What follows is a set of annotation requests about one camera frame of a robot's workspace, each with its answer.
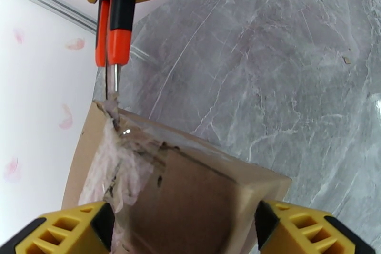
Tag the orange black utility knife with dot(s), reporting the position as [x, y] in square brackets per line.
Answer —
[119, 44]

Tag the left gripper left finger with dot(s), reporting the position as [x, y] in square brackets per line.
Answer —
[59, 232]

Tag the taped brown cardboard box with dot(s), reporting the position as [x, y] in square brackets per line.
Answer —
[193, 202]

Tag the small cardboard scrap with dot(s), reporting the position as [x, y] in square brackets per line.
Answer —
[346, 60]

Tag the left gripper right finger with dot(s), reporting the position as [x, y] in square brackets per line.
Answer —
[303, 232]

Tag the aluminium frame post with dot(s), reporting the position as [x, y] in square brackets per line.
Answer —
[44, 2]

